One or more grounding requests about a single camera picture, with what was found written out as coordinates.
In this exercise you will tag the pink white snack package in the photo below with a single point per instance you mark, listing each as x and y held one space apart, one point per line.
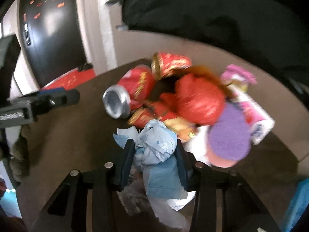
237 80

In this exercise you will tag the purple round sponge pad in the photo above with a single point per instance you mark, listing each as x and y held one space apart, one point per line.
228 140

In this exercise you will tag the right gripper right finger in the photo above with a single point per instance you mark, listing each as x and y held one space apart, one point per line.
184 167

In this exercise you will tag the red gold snack packet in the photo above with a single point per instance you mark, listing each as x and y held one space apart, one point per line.
184 129

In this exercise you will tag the black appliance panel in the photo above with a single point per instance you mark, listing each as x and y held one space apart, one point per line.
50 35

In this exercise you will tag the red plastic bag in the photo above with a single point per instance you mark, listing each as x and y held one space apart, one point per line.
196 99

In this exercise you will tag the black hanging bag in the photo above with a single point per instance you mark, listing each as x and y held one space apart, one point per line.
270 34

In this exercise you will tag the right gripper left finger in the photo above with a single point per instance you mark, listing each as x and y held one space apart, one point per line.
123 167

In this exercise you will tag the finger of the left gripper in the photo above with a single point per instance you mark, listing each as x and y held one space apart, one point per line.
48 100

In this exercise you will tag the blue tissue paper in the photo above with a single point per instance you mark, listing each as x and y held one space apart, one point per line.
155 157

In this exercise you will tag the red paper cup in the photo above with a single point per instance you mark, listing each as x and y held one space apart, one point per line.
163 64

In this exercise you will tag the red soda can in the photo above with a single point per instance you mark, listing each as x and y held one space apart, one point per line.
129 93

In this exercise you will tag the red floor mat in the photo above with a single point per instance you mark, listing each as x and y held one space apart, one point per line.
71 79

